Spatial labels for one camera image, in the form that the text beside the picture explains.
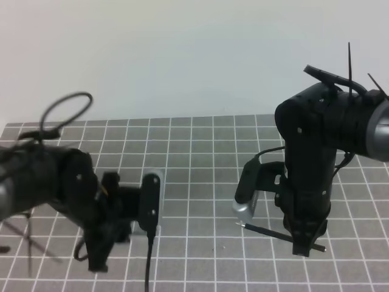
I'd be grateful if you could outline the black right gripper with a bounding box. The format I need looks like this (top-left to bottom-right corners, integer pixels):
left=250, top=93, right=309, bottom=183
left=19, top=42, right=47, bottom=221
left=258, top=145, right=336, bottom=257

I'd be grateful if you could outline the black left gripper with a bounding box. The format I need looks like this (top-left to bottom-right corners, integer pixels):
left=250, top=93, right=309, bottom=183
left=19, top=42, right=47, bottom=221
left=84, top=172, right=141, bottom=273

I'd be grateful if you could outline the black pen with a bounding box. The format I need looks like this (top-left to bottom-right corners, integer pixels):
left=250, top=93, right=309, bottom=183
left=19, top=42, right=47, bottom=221
left=235, top=221, right=327, bottom=252

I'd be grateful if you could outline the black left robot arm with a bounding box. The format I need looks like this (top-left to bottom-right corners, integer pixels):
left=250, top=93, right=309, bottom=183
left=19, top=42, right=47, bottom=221
left=1, top=145, right=141, bottom=273

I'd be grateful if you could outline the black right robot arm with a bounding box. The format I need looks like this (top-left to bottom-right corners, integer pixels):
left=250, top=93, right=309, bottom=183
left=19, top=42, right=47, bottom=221
left=257, top=83, right=388, bottom=256

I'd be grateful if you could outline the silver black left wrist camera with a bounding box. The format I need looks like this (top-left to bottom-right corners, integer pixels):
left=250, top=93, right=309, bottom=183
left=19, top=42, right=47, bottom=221
left=133, top=169, right=165, bottom=236

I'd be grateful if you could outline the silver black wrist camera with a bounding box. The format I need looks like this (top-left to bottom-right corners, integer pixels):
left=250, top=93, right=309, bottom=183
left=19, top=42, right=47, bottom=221
left=232, top=156, right=261, bottom=223
left=133, top=169, right=165, bottom=236

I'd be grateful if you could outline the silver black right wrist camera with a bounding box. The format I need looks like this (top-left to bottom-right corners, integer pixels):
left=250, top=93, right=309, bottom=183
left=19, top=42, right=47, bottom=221
left=232, top=156, right=261, bottom=223

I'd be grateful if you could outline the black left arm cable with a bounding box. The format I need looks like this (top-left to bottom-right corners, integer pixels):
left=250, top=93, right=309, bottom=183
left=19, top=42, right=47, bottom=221
left=18, top=92, right=94, bottom=144

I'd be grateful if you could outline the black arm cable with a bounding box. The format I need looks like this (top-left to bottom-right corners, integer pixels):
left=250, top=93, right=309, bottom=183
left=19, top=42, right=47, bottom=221
left=303, top=64, right=370, bottom=95
left=18, top=92, right=94, bottom=144

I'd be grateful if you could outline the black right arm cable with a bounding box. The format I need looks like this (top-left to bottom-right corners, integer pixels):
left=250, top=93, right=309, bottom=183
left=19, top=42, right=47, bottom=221
left=303, top=64, right=370, bottom=95

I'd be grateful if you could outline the black cable tie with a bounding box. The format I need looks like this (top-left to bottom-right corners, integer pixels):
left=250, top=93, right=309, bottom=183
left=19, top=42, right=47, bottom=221
left=348, top=42, right=353, bottom=102

